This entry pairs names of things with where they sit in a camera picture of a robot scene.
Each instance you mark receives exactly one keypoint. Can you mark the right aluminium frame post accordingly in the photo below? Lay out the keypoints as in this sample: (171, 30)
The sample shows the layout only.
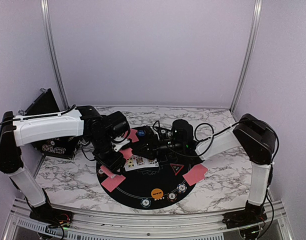
(254, 28)

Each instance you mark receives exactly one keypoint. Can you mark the blue white chip bottom seat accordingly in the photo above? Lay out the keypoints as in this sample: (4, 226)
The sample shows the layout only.
(181, 188)

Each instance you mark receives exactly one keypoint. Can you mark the blue small blind button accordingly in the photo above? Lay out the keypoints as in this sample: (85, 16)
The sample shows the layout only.
(141, 133)

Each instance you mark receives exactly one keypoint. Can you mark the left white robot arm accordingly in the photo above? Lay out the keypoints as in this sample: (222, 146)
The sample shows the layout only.
(83, 121)

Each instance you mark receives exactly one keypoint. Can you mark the red black triangle all-in marker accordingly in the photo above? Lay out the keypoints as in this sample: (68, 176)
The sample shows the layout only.
(176, 168)

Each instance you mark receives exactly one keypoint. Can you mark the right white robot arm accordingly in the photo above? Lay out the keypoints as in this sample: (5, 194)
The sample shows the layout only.
(259, 141)

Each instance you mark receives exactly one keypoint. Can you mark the round black poker mat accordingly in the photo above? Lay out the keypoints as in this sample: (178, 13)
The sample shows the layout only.
(143, 179)

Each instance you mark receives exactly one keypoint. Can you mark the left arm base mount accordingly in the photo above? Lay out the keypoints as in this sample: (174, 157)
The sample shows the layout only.
(55, 218)

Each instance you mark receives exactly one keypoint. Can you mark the aluminium frame post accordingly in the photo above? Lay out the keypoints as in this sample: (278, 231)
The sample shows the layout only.
(52, 51)
(254, 28)

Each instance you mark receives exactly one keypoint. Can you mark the orange big blind button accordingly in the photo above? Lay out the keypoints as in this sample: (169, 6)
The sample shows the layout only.
(157, 194)

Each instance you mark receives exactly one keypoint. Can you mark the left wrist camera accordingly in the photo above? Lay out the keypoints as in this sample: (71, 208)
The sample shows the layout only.
(118, 130)

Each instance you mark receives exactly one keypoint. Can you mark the red playing card deck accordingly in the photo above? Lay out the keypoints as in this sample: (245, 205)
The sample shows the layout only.
(108, 172)

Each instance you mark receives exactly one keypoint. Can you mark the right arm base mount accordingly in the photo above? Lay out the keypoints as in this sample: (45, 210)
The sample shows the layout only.
(241, 218)

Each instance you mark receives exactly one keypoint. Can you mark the five of clubs card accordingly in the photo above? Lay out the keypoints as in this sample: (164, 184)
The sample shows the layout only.
(130, 164)

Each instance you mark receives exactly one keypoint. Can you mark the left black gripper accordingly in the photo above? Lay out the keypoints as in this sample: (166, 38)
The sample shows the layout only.
(113, 164)

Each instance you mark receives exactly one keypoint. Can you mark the front aluminium rail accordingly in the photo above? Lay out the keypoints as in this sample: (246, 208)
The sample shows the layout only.
(99, 225)

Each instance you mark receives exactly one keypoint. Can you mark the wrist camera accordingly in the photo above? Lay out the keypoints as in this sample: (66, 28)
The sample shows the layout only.
(118, 130)
(182, 133)

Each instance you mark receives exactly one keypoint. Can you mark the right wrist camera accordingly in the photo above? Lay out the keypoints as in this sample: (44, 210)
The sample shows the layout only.
(182, 133)

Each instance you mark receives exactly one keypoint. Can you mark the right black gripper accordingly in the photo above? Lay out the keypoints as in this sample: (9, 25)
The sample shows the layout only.
(153, 148)

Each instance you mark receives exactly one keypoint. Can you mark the face-up community card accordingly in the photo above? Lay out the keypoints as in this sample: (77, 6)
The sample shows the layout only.
(140, 161)
(152, 163)

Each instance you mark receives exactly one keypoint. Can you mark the face-down card top seat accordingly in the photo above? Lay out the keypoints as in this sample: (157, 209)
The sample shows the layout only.
(133, 135)

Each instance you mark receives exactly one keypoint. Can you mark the black poker chip case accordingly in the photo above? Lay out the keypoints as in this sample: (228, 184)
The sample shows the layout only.
(59, 147)

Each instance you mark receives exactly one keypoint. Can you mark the left aluminium frame post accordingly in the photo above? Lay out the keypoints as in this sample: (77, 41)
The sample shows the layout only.
(52, 51)

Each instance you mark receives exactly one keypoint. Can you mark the face-down card seat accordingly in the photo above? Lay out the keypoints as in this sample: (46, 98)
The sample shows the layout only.
(133, 135)
(111, 184)
(196, 174)

